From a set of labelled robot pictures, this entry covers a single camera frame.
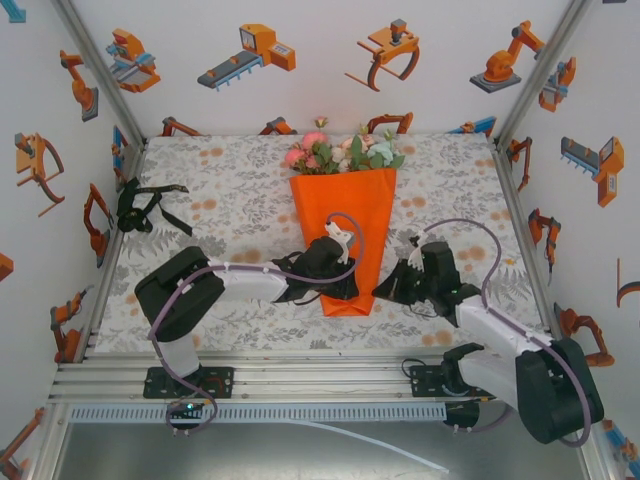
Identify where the orange wrapping paper sheet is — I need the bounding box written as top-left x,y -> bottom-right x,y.
288,167 -> 399,319

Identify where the artificial flower bouquet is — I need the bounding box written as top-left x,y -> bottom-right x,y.
284,115 -> 407,177

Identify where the black printed ribbon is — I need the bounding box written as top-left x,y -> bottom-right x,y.
115,177 -> 194,237

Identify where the floral patterned table mat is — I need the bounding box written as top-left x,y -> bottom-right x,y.
92,134 -> 556,359

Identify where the thin white tube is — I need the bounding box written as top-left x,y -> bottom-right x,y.
287,418 -> 451,474

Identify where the black controller board green LED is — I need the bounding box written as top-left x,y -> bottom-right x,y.
166,398 -> 210,427

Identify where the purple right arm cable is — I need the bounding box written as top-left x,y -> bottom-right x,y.
422,217 -> 596,449

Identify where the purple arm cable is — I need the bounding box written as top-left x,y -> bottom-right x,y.
148,212 -> 366,439
422,217 -> 596,449

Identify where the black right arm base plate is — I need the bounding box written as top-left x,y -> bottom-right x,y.
408,363 -> 501,400

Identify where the aluminium frame rail with grooves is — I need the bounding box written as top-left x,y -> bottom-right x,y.
47,357 -> 594,404

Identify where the black cable junction box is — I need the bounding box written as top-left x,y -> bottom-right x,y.
443,399 -> 481,432

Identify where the aluminium table side rail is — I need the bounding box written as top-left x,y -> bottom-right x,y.
74,139 -> 151,364
492,139 -> 571,361

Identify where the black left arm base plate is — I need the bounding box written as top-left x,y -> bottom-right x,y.
143,364 -> 236,400

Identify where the slotted grey cable duct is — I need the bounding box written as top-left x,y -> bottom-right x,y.
67,403 -> 449,424

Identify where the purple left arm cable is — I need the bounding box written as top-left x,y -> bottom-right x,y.
148,212 -> 366,439

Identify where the slanted aluminium frame post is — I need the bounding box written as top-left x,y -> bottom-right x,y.
49,0 -> 149,151
494,0 -> 599,151

